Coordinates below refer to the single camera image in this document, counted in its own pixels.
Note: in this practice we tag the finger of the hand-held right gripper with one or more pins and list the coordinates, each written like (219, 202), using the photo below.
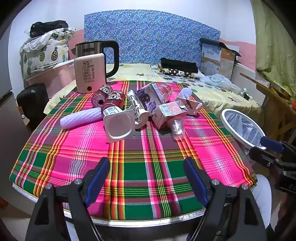
(271, 143)
(261, 155)

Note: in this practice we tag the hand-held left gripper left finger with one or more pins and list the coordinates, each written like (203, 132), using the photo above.
(101, 176)

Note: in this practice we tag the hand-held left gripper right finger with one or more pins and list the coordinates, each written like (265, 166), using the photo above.
(194, 180)

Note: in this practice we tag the white yogurt cup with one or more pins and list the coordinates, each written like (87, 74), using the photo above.
(119, 127)

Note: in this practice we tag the crushed patterned paper cup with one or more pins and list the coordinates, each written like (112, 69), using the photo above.
(136, 106)

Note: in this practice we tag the red cartoon face can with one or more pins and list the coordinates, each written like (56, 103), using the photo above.
(101, 92)
(114, 98)

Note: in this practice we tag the short white foam net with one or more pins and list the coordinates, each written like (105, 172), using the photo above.
(185, 93)

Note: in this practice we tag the pink green plaid tablecloth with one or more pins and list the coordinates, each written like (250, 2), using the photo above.
(138, 162)

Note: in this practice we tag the white plastic stool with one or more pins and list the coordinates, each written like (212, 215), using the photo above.
(262, 201)

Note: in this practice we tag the metal-rimmed round table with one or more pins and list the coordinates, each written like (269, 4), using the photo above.
(115, 223)

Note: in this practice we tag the wooden round table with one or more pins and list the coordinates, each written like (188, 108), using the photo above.
(266, 92)

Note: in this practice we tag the metal basin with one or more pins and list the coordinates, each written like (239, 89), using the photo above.
(281, 91)

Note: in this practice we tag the small black gadget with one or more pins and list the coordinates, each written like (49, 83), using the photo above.
(248, 96)

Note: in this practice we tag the small bottle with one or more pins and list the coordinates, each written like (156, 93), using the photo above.
(242, 91)

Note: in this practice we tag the long white foam net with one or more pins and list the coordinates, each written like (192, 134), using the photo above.
(78, 118)

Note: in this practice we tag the white chest cabinet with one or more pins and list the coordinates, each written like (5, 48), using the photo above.
(245, 76)

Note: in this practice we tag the open pink paper box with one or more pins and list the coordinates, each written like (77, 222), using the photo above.
(194, 107)

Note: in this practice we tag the pink barcode carton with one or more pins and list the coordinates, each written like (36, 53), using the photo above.
(166, 111)

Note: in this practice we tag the white plastic bag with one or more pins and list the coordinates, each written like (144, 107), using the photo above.
(217, 81)

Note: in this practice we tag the purple milk carton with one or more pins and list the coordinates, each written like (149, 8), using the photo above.
(148, 97)

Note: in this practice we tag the brown cardboard box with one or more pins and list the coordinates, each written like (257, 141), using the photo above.
(227, 62)

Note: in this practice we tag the black suitcase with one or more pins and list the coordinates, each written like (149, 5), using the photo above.
(32, 104)

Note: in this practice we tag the white fruit print cloth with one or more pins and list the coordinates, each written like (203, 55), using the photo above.
(185, 81)

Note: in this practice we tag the pink storage box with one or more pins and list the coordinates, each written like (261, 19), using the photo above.
(60, 78)

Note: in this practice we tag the green curtain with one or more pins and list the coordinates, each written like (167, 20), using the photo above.
(272, 34)

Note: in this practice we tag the brown polka dot cloth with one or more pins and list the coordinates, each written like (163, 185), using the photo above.
(178, 73)

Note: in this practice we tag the black folded clothes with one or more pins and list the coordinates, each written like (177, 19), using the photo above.
(178, 63)

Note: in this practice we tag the stainless steel electric kettle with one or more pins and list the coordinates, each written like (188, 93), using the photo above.
(87, 48)

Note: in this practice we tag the pineapple print quilt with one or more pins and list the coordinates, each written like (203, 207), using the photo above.
(46, 53)

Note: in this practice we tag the blue floral headboard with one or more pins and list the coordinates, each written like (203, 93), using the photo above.
(150, 39)

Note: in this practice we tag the black bag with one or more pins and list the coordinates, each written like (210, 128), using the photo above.
(48, 27)

